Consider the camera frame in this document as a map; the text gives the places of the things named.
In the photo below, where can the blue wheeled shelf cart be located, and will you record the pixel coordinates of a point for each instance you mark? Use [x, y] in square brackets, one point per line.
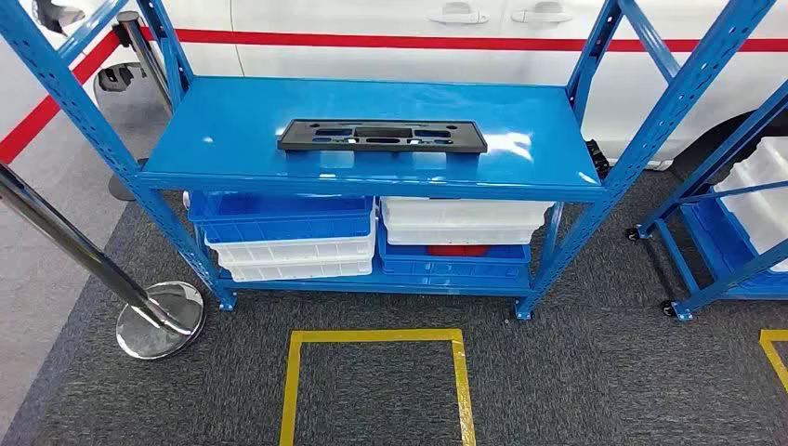
[726, 280]

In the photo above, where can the chrome stanchion post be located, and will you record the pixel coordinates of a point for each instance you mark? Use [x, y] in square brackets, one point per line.
[143, 52]
[166, 320]

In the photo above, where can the black plastic bumper bracket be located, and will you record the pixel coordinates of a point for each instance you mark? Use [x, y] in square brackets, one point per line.
[295, 138]

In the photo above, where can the blue plastic bin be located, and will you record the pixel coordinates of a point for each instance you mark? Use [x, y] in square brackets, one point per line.
[708, 234]
[277, 228]
[455, 266]

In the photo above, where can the blue metal shelf rack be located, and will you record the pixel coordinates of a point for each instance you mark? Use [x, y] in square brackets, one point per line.
[246, 135]

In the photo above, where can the white plastic bin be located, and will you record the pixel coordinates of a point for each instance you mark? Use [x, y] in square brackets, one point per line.
[462, 235]
[295, 271]
[295, 251]
[462, 210]
[769, 160]

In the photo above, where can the red barrier belt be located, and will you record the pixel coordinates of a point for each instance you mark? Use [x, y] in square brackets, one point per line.
[431, 42]
[37, 120]

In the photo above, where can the black ribbed object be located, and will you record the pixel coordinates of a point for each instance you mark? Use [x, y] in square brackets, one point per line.
[596, 159]

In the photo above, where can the yellow floor tape square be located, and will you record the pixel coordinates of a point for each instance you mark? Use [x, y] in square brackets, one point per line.
[369, 335]
[777, 335]

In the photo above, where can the white car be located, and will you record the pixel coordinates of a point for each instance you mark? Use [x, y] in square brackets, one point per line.
[394, 68]

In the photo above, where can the red plastic item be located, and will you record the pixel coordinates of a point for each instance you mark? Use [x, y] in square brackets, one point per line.
[458, 250]

